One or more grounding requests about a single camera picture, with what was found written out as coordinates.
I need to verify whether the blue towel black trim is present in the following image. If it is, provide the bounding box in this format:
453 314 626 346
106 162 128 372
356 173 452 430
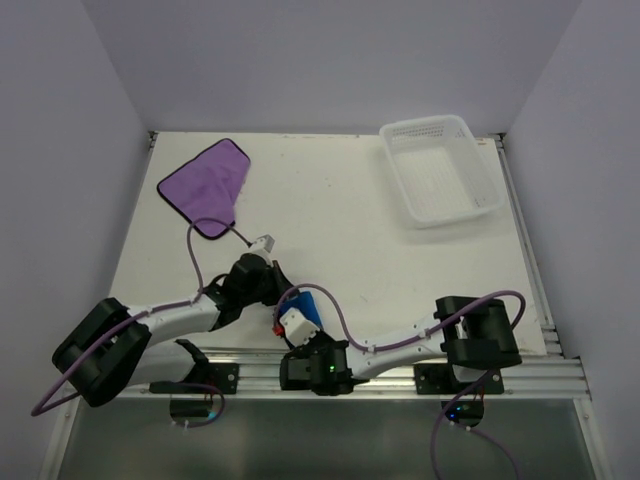
280 291 322 327

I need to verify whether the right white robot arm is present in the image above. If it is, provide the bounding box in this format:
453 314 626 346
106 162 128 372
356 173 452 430
279 291 526 396

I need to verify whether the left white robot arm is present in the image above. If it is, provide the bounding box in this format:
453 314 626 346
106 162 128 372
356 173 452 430
52 253 293 407

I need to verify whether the purple towel black trim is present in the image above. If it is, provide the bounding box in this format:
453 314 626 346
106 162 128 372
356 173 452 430
156 138 251 240

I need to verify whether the white plastic basket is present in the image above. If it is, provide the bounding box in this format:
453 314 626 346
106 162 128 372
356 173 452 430
379 115 505 229

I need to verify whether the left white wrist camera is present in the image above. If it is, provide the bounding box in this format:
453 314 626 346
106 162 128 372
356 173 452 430
249 234 275 257

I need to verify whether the left black base bracket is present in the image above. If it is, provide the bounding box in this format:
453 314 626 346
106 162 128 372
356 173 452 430
149 362 240 396

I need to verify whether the black base bracket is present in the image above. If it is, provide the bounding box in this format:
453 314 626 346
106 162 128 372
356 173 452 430
149 362 240 396
413 363 505 395

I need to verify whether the right black base bracket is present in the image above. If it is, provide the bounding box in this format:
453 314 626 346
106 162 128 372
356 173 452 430
413 363 505 395

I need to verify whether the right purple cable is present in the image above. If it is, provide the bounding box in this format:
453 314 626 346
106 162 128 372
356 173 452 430
275 284 529 480

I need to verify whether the aluminium mounting rail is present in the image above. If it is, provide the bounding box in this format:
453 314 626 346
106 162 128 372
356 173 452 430
107 343 589 399

